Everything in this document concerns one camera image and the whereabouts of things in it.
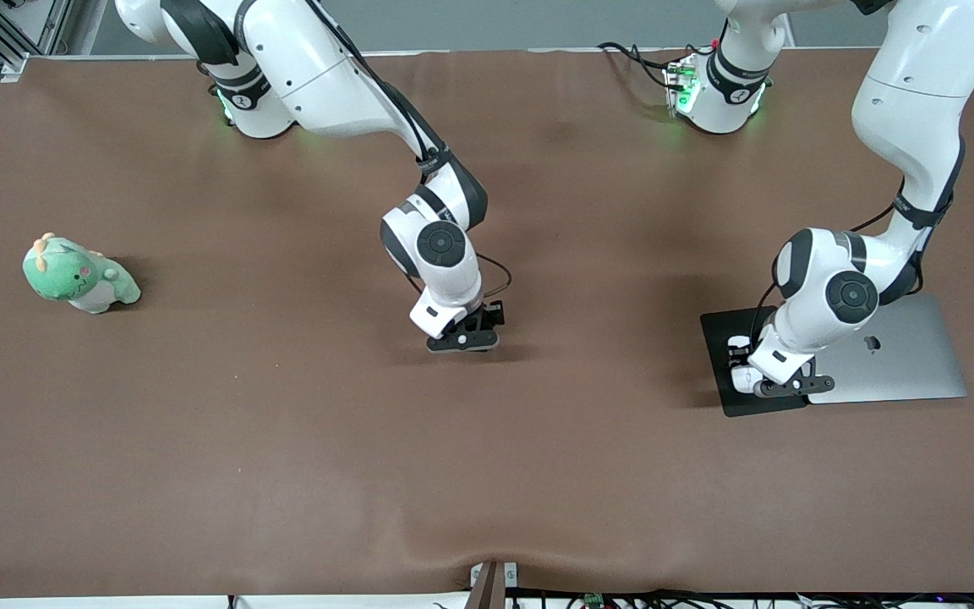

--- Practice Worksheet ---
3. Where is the green dinosaur plush toy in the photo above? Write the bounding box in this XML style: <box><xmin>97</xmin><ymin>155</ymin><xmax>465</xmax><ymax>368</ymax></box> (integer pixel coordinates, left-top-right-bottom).
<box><xmin>23</xmin><ymin>233</ymin><xmax>142</xmax><ymax>315</ymax></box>

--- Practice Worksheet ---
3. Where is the brown table cover mat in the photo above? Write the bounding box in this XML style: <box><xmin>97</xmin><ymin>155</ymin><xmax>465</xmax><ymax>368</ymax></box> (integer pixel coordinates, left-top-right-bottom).
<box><xmin>0</xmin><ymin>49</ymin><xmax>974</xmax><ymax>597</ymax></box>

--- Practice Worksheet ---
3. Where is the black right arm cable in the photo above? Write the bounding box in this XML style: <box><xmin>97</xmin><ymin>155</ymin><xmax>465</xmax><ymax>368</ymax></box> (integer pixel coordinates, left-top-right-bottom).
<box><xmin>305</xmin><ymin>0</ymin><xmax>512</xmax><ymax>297</ymax></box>

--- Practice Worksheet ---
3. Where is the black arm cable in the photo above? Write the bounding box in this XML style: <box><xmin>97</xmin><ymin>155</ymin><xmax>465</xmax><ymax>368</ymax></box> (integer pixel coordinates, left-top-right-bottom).
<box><xmin>753</xmin><ymin>203</ymin><xmax>919</xmax><ymax>341</ymax></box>
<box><xmin>305</xmin><ymin>0</ymin><xmax>512</xmax><ymax>297</ymax></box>

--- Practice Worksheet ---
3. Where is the black base cable bundle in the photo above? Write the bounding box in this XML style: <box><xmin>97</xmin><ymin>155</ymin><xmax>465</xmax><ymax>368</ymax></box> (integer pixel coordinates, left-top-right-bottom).
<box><xmin>597</xmin><ymin>41</ymin><xmax>684</xmax><ymax>90</ymax></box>

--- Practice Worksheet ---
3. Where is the white computer mouse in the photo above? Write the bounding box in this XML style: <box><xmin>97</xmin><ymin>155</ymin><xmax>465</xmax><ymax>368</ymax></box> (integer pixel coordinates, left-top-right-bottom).
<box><xmin>729</xmin><ymin>343</ymin><xmax>763</xmax><ymax>395</ymax></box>

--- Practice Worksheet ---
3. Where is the silver closed laptop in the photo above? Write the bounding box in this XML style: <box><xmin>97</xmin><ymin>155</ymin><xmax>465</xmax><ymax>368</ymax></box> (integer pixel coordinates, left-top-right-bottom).
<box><xmin>807</xmin><ymin>294</ymin><xmax>968</xmax><ymax>405</ymax></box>

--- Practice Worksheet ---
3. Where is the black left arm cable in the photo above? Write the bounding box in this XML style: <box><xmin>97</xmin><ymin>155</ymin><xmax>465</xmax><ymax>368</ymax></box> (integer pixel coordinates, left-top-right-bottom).
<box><xmin>753</xmin><ymin>203</ymin><xmax>919</xmax><ymax>341</ymax></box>

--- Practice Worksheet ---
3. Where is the metal bracket with brown post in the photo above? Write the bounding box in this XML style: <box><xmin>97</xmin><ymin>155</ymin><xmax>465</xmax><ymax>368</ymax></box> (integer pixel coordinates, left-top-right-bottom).
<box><xmin>470</xmin><ymin>561</ymin><xmax>519</xmax><ymax>609</ymax></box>

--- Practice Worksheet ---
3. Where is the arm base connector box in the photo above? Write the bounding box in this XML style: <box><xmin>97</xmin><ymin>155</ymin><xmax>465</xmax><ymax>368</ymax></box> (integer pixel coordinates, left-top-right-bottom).
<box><xmin>663</xmin><ymin>52</ymin><xmax>701</xmax><ymax>116</ymax></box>

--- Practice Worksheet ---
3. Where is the black mouse pad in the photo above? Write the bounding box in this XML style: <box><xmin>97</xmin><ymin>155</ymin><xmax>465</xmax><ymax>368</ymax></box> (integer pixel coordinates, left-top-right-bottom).
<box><xmin>700</xmin><ymin>305</ymin><xmax>809</xmax><ymax>418</ymax></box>

